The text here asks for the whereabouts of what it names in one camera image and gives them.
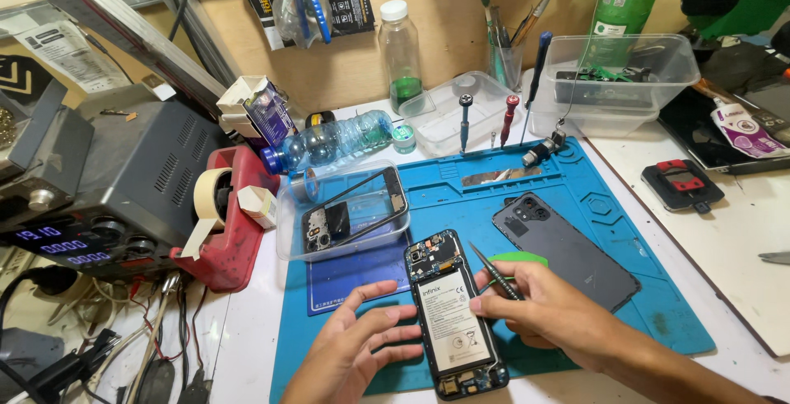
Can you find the black and yellow tape roll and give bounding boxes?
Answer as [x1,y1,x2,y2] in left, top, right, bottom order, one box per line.
[305,109,338,131]

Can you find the person's left hand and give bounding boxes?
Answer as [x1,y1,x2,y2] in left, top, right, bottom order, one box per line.
[289,280,425,392]

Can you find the green cardboard tube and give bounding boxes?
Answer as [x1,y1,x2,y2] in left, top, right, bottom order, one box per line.
[583,0,666,69]

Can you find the green plastic pry pick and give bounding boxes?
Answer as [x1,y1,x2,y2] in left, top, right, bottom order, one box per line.
[478,251,549,294]

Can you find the clear container with phone parts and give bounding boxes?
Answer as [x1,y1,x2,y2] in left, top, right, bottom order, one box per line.
[528,33,702,140]

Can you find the grey bench power supply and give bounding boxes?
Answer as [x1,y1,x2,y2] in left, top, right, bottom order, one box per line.
[0,82,233,283]

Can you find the small white cardboard box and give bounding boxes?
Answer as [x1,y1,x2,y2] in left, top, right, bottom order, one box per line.
[237,185,278,230]

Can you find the purple and white carton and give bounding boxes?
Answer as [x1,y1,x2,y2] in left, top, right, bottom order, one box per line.
[215,74,298,149]

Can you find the blue silicone repair mat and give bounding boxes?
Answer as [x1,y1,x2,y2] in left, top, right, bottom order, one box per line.
[270,137,717,404]

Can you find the black phone middle frame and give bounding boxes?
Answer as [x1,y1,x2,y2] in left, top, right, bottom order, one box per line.
[300,166,409,254]

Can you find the bundle of cables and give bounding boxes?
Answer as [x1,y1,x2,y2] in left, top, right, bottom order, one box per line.
[0,265,214,404]

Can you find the black and blue screwdriver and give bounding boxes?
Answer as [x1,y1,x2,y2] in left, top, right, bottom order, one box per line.
[520,30,554,146]

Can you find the small metal clamp tool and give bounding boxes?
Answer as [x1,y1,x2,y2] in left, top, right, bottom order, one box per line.
[521,129,568,168]

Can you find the clear cup with brushes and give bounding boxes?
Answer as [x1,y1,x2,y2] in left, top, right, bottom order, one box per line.
[479,0,562,91]

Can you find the red handled screwdriver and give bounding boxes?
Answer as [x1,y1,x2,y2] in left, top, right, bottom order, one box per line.
[499,94,521,148]

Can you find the red tape dispenser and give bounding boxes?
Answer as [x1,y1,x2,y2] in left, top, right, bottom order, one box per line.
[169,144,282,294]

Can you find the dark grey phone back cover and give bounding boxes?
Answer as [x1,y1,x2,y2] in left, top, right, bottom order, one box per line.
[492,192,643,314]

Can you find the purple and white pouch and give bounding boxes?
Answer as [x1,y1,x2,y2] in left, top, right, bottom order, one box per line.
[709,96,790,160]

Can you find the blue handled screwdriver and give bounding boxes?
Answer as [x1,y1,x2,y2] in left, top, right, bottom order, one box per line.
[457,93,474,156]

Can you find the clear water bottle blue cap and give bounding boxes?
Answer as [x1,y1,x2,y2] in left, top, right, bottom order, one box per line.
[260,109,395,176]

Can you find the dark metal tweezers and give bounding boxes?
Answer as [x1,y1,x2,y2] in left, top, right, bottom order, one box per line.
[468,241,523,302]

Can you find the empty clear plastic container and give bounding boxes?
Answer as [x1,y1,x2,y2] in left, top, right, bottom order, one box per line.
[397,70,527,158]

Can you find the black tablet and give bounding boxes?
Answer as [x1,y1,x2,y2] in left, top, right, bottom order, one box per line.
[657,82,790,176]

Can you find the grey metal frame bars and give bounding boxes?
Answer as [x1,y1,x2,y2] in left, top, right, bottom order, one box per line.
[0,0,272,116]

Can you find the thin grey wire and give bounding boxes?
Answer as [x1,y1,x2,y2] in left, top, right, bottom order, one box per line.
[555,0,609,135]

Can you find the clear bottle with green liquid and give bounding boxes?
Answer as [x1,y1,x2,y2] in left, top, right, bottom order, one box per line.
[377,0,425,115]

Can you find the black and red fixture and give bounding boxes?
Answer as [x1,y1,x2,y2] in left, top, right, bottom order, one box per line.
[640,158,727,214]

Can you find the shallow clear plastic tray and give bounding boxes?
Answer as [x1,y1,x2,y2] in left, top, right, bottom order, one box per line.
[275,160,412,263]

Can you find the beige masking tape roll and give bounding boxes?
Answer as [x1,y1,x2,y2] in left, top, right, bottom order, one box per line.
[180,167,235,262]

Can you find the opened phone with white battery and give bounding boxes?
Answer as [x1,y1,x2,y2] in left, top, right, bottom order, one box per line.
[404,229,511,401]

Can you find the person's right hand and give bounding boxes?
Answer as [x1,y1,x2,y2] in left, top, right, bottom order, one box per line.
[468,260,613,369]

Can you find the white printed paper sheet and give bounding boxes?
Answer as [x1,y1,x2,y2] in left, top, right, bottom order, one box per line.
[13,19,131,94]

